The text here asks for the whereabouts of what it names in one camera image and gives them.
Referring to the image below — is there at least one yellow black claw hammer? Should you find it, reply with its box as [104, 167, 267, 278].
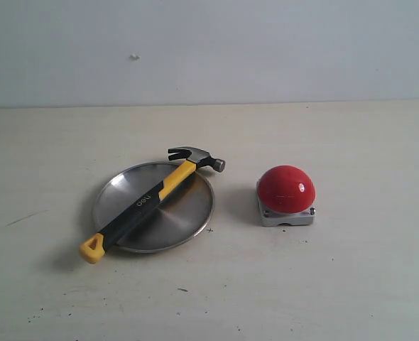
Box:
[79, 146, 226, 264]

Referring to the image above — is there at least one red dome push button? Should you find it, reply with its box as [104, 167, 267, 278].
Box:
[256, 165, 316, 227]

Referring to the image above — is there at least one round stainless steel plate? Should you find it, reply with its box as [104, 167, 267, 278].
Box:
[92, 162, 215, 254]

